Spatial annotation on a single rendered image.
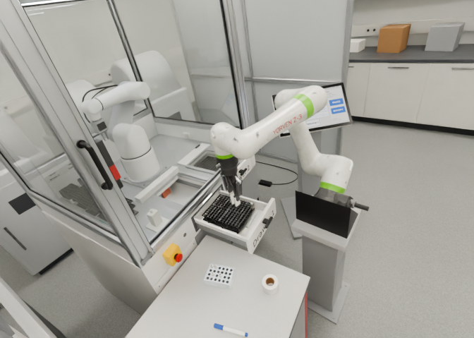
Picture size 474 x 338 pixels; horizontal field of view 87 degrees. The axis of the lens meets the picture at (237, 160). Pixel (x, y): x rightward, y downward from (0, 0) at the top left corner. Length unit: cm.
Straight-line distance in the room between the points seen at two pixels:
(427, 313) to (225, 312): 139
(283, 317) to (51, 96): 109
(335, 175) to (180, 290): 92
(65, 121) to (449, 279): 238
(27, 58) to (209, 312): 106
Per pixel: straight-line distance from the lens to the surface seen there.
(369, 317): 207
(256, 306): 120
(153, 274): 128
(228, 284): 122
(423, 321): 216
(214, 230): 131
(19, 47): 83
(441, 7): 435
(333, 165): 135
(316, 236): 139
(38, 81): 84
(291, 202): 258
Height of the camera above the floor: 183
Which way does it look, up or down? 33 degrees down
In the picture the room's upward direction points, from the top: 10 degrees counter-clockwise
